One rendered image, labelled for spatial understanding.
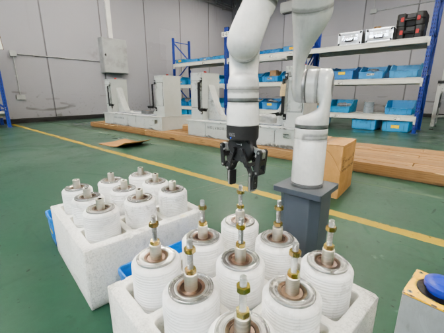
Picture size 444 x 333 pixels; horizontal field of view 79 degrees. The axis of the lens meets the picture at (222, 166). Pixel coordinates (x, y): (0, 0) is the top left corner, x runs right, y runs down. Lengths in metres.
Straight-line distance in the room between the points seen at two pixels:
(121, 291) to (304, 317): 0.36
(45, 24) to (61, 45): 0.44
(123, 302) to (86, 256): 0.23
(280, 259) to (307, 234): 0.25
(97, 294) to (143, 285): 0.32
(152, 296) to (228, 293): 0.14
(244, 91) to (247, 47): 0.08
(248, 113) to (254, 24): 0.17
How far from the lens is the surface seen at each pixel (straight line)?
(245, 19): 0.60
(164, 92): 3.77
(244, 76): 0.59
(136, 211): 0.85
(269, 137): 2.60
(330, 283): 0.55
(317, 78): 0.77
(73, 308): 0.92
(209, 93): 3.27
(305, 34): 0.72
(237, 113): 0.59
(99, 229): 0.82
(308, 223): 0.82
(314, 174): 0.80
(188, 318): 0.47
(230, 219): 0.70
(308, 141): 0.78
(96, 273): 0.83
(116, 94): 4.99
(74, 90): 7.06
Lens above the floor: 0.56
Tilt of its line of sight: 15 degrees down
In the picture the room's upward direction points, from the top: straight up
